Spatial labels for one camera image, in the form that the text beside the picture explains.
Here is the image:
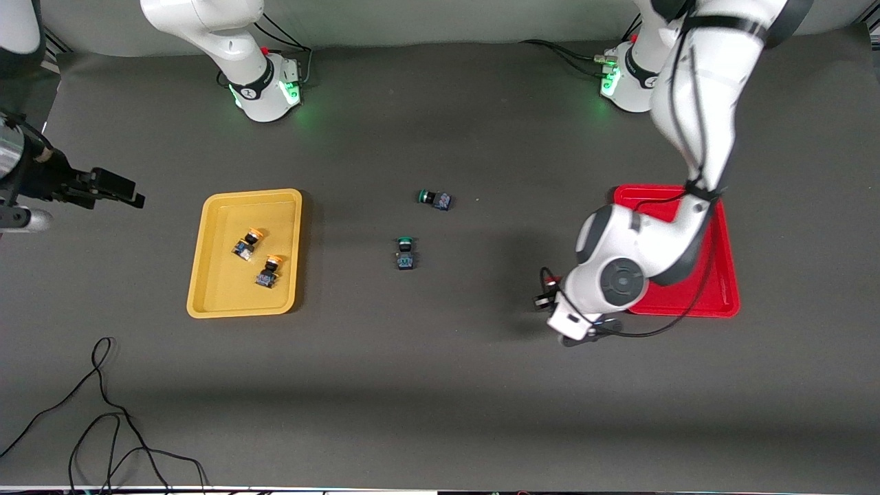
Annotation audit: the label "black right base cables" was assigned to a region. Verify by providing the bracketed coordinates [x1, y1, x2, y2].
[217, 12, 314, 90]

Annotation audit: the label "dark grey table mat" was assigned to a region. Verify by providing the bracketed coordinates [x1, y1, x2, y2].
[0, 24, 880, 493]

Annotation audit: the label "yellow plastic tray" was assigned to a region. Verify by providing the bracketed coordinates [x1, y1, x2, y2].
[186, 188, 304, 320]

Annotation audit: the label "thin black loose cable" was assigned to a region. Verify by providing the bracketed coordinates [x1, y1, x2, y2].
[67, 412, 208, 495]
[0, 336, 173, 495]

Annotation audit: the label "yellow push button switch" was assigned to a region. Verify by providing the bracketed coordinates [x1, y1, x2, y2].
[232, 228, 265, 262]
[255, 254, 285, 289]

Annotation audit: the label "black left base cables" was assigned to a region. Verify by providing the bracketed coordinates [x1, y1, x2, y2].
[519, 14, 644, 78]

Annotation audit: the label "black base cables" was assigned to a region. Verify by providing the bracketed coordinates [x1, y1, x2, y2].
[519, 14, 644, 78]
[217, 12, 314, 90]

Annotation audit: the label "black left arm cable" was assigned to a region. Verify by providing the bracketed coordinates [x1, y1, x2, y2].
[539, 12, 724, 338]

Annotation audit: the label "red plastic tray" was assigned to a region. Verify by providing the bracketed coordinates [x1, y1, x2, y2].
[612, 184, 741, 319]

